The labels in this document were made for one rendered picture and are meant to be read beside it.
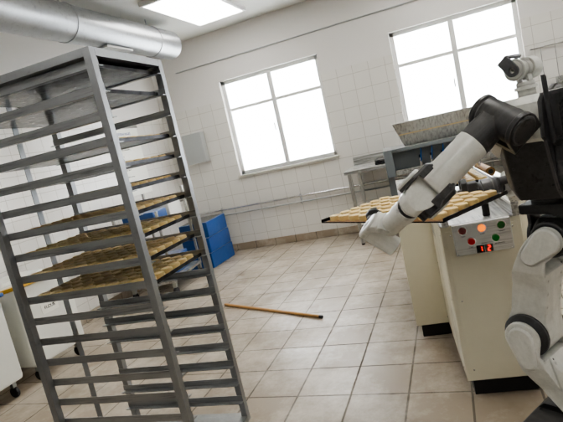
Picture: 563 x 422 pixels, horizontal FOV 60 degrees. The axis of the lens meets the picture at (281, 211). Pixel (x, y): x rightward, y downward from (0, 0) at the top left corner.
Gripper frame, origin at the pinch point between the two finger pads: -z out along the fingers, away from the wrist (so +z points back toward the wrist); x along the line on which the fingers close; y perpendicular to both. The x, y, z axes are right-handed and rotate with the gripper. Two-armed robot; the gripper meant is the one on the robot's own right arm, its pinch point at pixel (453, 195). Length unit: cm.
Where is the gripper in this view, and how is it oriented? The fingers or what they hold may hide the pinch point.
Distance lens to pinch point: 209.5
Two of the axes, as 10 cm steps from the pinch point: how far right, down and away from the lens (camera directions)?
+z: 9.7, -2.0, -1.7
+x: -2.2, -9.7, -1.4
